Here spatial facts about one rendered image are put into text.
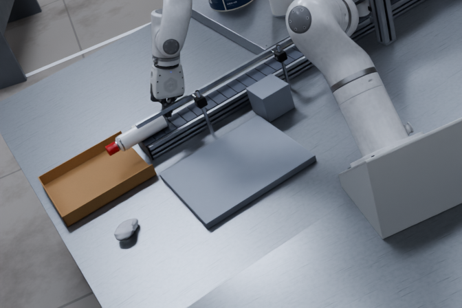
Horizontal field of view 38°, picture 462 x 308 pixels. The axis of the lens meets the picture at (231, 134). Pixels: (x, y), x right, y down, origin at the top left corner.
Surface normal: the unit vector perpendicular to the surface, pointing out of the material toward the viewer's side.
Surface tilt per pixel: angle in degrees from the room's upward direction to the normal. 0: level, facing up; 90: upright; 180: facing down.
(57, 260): 0
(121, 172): 0
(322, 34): 90
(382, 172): 90
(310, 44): 97
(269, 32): 0
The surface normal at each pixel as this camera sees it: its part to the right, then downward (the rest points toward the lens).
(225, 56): -0.28, -0.78
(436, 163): 0.29, 0.49
